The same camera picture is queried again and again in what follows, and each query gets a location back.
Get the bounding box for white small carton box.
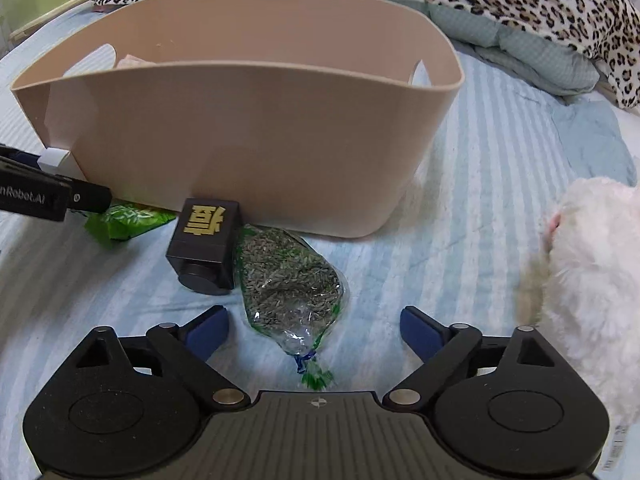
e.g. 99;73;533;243
37;148;86;181

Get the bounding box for black box gold lettering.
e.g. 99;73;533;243
166;198;242;296

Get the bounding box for striped light blue bedsheet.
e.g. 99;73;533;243
1;49;624;479

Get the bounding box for white fluffy plush toy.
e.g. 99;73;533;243
541;175;640;480

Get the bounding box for teal quilted comforter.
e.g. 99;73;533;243
403;0;600;96

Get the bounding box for beige plastic storage basket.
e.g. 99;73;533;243
12;0;464;238

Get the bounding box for beige cloth in basket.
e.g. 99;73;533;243
115;54;154;68

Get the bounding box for green snack packet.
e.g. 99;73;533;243
82;202;177;248

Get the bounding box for clear bag dried herbs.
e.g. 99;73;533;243
234;224;345;391

